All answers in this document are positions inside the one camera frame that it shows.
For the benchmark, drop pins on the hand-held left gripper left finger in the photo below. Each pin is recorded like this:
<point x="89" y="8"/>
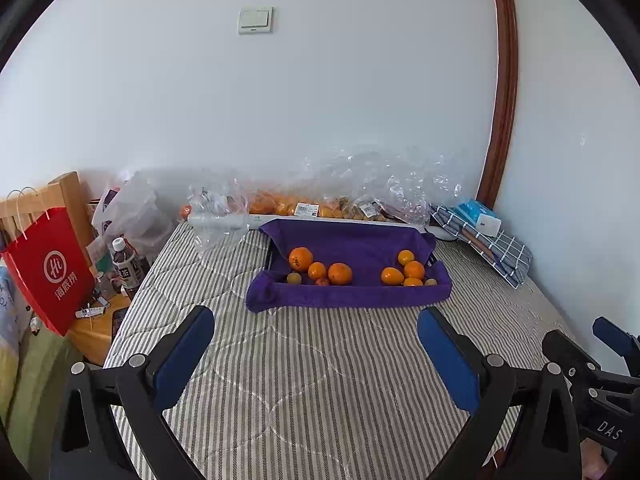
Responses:
<point x="185" y="355"/>

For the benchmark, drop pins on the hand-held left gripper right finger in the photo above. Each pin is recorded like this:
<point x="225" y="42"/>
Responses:
<point x="447" y="360"/>

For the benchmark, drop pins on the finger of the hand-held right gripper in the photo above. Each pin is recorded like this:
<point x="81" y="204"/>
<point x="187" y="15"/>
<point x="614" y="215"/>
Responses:
<point x="614" y="334"/>
<point x="565" y="351"/>

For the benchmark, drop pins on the oval orange citrus fruit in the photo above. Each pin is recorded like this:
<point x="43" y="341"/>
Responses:
<point x="392" y="276"/>
<point x="414" y="270"/>
<point x="413" y="282"/>

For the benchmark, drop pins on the small yellow-orange citrus fruit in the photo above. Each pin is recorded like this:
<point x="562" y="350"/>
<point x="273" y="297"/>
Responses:
<point x="405" y="257"/>

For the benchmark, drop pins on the small red fruit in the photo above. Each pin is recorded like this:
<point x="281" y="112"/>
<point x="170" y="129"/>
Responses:
<point x="322" y="281"/>

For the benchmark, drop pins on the small round orange tangerine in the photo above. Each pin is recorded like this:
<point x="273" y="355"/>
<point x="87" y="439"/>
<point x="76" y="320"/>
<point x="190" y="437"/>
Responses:
<point x="317" y="270"/>

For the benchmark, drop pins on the black phone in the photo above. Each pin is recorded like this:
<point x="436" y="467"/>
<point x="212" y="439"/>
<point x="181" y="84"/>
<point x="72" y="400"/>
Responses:
<point x="118" y="320"/>

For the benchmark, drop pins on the wooden nightstand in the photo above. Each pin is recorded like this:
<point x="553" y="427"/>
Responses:
<point x="95" y="335"/>

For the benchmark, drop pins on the dark bottle with white cap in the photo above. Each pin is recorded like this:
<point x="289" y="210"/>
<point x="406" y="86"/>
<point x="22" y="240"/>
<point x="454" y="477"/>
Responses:
<point x="125" y="265"/>

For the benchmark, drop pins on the grey checked cloth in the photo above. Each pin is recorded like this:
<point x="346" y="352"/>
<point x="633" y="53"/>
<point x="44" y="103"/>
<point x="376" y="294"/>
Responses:
<point x="502" y="257"/>

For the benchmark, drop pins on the striped bed cover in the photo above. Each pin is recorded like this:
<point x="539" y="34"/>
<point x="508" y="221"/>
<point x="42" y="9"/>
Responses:
<point x="325" y="385"/>

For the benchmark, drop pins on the purple towel-lined tray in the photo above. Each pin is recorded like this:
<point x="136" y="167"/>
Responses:
<point x="365" y="252"/>

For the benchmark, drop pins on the small white box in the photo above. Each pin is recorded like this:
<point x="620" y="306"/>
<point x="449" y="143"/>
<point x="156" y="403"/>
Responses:
<point x="489" y="225"/>

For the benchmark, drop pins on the green fabric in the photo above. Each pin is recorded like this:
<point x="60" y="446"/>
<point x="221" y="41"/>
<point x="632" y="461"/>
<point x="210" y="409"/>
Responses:
<point x="35" y="385"/>

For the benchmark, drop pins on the white plastic bag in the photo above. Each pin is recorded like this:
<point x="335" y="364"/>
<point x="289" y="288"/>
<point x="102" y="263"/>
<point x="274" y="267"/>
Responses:
<point x="135" y="210"/>

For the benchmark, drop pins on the blue tissue pack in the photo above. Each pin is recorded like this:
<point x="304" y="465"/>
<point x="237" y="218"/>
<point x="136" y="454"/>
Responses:
<point x="470" y="207"/>

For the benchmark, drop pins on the crumpled clear plastic bag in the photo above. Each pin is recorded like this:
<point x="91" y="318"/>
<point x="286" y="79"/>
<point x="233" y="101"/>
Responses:
<point x="215" y="200"/>

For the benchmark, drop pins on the red paper bag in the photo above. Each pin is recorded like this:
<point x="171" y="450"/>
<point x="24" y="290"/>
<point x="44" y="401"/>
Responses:
<point x="50" y="270"/>

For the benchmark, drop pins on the clear bag of brown fruit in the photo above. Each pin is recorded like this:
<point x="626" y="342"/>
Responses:
<point x="367" y="210"/>

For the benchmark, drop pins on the clear bag of oranges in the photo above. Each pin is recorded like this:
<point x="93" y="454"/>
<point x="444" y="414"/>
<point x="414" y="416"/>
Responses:
<point x="280" y="205"/>

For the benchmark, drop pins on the large clear plastic bag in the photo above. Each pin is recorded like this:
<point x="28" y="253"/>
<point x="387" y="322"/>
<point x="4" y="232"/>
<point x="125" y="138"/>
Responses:
<point x="400" y="175"/>

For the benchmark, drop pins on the brown wooden door frame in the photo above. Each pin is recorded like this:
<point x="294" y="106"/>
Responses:
<point x="502" y="85"/>

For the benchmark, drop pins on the white light switch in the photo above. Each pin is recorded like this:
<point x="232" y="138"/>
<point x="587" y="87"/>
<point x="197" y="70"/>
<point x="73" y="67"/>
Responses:
<point x="255" y="20"/>

